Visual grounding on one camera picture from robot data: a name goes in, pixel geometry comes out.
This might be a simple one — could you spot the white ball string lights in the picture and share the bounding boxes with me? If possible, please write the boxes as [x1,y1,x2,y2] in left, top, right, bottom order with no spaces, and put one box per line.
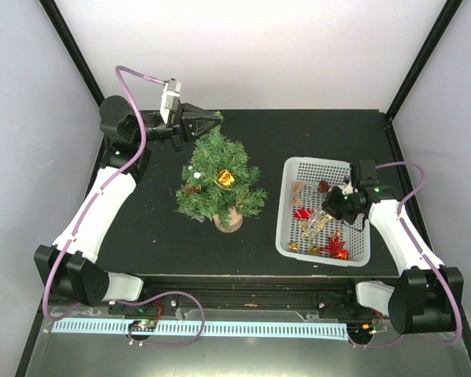
[185,165,205,181]

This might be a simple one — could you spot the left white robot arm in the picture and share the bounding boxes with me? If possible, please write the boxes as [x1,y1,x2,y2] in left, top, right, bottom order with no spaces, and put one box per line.
[34,95,222,313]

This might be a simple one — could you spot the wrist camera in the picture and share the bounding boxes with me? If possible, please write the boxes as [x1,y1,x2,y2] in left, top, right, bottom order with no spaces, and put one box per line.
[342,178,358,196]
[159,79,181,124]

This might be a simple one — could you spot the silver star ornament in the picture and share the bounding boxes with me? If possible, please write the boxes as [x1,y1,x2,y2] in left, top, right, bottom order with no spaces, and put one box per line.
[311,196,329,221]

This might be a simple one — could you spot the red star ornament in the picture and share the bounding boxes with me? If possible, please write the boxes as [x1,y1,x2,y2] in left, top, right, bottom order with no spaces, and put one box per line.
[319,231,349,260]

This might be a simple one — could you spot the gold merry christmas sign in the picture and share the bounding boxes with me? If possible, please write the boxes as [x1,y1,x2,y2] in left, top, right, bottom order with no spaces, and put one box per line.
[298,214,334,243]

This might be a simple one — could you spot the gold gift box ornament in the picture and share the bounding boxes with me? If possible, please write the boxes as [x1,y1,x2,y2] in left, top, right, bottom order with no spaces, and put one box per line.
[216,169,235,189]

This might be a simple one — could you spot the small gold gift box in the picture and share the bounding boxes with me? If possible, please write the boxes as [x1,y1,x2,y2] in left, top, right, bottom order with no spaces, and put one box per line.
[288,241,298,253]

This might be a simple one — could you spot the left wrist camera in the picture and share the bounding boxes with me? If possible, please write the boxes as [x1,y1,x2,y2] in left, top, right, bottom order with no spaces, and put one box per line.
[159,79,181,124]

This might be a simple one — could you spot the burlap bow ornament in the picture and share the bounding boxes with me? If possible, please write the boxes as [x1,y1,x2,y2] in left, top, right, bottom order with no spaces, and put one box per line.
[290,181,305,207]

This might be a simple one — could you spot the white slotted cable duct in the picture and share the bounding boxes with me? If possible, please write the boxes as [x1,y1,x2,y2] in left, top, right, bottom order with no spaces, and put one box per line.
[51,318,349,341]

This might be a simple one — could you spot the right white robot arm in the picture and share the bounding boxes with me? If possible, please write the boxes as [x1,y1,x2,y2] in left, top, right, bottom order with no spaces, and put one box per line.
[322,160,464,342]

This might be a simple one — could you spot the brown pine cone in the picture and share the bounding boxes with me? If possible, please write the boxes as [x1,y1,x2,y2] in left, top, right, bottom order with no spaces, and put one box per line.
[317,180,330,195]
[183,185,202,196]

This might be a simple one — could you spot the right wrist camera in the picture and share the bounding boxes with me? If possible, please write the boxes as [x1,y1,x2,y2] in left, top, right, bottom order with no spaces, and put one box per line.
[342,178,358,196]

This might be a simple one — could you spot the white perforated plastic basket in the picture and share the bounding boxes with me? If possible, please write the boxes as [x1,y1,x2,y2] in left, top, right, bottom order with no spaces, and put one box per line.
[276,157,371,267]

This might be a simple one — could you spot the small green christmas tree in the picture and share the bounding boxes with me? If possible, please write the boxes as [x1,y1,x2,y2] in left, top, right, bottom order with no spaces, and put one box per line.
[176,125,267,233]

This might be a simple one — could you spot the clear battery box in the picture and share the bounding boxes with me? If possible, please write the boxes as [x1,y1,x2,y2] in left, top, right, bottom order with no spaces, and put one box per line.
[189,213,206,223]

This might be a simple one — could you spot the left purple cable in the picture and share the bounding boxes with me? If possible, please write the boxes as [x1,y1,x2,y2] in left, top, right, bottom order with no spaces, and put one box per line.
[42,65,205,347]

